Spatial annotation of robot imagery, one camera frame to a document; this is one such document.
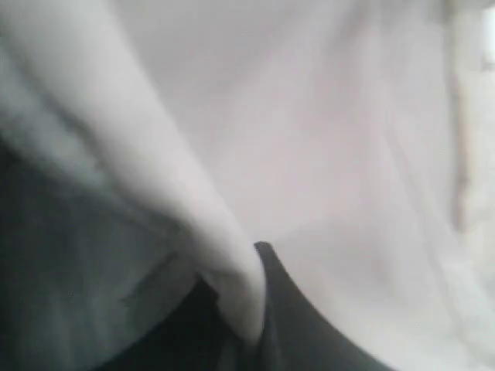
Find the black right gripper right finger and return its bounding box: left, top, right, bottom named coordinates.
left=253, top=242, right=390, bottom=371

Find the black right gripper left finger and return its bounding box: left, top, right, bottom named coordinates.
left=98, top=281, right=248, bottom=371

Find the cream fabric duffel bag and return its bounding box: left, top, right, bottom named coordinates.
left=1, top=1, right=494, bottom=370

